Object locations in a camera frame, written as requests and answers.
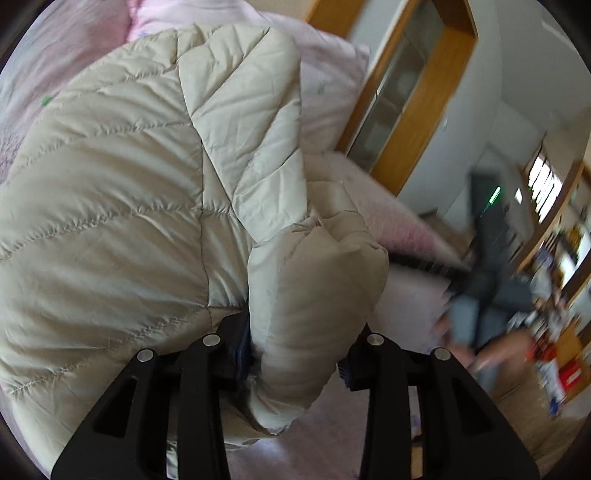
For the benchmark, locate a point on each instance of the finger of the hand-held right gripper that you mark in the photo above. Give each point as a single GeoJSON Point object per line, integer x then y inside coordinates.
{"type": "Point", "coordinates": [429, 266]}
{"type": "Point", "coordinates": [463, 321]}

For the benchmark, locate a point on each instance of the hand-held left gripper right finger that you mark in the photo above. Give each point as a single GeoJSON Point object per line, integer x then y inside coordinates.
{"type": "Point", "coordinates": [347, 369]}

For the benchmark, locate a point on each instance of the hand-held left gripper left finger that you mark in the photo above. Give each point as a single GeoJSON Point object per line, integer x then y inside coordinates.
{"type": "Point", "coordinates": [238, 344]}

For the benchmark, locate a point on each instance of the cream quilted down jacket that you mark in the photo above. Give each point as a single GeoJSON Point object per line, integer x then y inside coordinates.
{"type": "Point", "coordinates": [138, 207]}

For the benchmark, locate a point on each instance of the person's right hand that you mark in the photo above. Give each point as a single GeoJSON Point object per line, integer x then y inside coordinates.
{"type": "Point", "coordinates": [503, 351]}

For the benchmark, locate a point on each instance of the cluttered wooden shelf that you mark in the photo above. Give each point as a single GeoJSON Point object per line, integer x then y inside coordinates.
{"type": "Point", "coordinates": [561, 286]}

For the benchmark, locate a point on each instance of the wooden door with glass panes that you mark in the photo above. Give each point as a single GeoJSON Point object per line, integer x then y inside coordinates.
{"type": "Point", "coordinates": [415, 92]}

